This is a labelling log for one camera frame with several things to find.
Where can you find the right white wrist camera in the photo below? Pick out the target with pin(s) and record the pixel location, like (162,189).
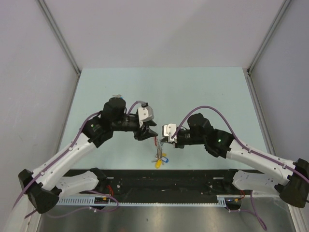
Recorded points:
(169,130)

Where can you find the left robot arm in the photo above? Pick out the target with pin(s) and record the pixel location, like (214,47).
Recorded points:
(46,185)

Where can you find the left aluminium corner post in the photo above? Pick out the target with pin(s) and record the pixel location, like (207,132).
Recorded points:
(47,14)

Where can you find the right aluminium corner post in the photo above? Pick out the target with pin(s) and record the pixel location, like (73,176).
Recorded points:
(270,32)

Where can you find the key with blue tag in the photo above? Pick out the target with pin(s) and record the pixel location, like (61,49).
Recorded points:
(118,96)

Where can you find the blue tag on holder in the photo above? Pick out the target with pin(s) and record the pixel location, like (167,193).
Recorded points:
(165,160)

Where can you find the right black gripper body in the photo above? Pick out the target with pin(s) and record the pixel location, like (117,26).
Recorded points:
(186,137)

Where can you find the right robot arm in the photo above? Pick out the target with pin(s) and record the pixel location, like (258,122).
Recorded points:
(283,177)

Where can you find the aluminium corner post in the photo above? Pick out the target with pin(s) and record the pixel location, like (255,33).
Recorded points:
(47,14)
(270,32)

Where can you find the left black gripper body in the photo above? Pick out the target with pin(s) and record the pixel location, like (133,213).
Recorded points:
(130,125)

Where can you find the red-handled metal key holder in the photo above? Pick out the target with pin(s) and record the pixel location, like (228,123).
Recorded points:
(159,150)

